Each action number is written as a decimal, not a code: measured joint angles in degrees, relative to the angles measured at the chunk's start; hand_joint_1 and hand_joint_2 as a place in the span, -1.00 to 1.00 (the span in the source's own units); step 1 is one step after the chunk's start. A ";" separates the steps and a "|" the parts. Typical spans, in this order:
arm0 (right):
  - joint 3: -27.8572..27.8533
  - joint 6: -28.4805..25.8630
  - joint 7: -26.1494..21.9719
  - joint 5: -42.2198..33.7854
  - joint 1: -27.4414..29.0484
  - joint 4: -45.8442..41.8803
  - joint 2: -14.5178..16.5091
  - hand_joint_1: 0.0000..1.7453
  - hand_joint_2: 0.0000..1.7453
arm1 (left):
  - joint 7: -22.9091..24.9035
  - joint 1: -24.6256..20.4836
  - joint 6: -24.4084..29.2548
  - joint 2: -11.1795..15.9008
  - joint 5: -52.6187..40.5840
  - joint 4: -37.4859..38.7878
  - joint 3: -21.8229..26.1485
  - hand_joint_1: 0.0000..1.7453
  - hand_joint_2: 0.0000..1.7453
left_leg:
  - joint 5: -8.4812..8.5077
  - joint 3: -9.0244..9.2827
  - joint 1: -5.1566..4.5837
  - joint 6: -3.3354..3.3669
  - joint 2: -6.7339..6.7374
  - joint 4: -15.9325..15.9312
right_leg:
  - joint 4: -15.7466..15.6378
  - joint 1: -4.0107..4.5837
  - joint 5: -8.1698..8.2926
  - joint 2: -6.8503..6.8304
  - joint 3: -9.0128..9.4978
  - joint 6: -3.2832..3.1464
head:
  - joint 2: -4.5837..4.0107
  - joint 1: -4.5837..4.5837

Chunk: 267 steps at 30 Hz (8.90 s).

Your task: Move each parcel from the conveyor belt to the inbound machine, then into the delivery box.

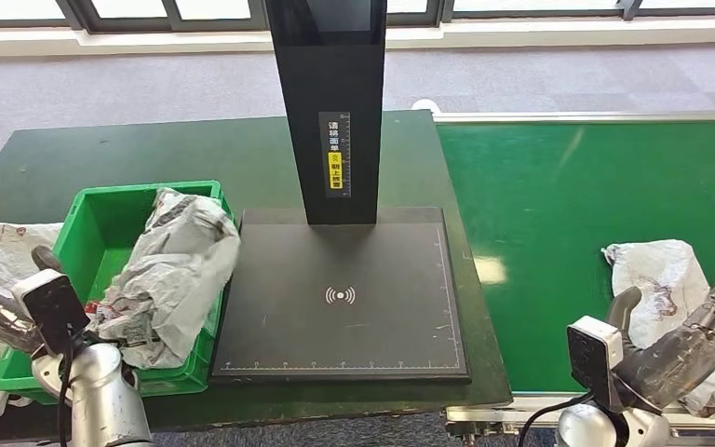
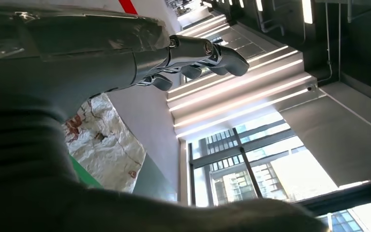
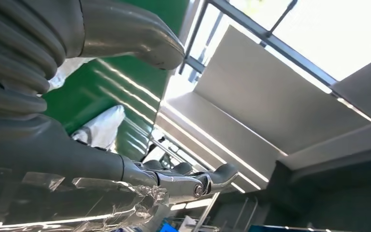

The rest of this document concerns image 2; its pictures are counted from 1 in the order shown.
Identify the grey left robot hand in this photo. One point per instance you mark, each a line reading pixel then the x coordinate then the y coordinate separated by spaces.
pixel 76 54

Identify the flat white bag red print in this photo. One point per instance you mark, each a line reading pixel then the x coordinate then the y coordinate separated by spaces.
pixel 108 144

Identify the dark window frame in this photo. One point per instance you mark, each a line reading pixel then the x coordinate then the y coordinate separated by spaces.
pixel 217 160

